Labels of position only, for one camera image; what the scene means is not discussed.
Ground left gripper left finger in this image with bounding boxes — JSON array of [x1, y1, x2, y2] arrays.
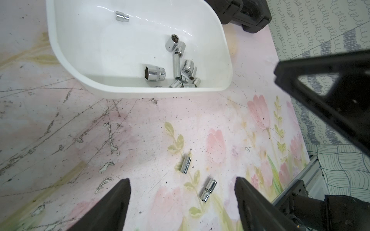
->
[[69, 179, 131, 231]]

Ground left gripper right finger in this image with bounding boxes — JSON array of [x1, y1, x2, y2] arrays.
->
[[234, 177, 299, 231]]

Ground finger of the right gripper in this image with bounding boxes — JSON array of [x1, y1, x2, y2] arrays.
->
[[274, 50, 370, 156]]

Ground slim chrome socket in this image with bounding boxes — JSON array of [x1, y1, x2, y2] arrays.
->
[[180, 155, 192, 175]]

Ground small chrome socket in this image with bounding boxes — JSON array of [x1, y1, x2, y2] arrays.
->
[[191, 78, 201, 88], [189, 67, 197, 80]]

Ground large chrome socket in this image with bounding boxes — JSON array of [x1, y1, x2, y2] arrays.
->
[[144, 65, 166, 82]]

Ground long chrome socket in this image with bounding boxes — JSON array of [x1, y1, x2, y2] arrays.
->
[[173, 52, 181, 80]]

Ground white plastic storage box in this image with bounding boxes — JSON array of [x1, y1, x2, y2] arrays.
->
[[46, 1, 233, 99]]

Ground black plastic tool case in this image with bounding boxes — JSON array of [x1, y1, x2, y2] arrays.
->
[[206, 0, 272, 34]]

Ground aluminium rail frame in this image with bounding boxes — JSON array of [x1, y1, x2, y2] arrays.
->
[[272, 155, 329, 206]]

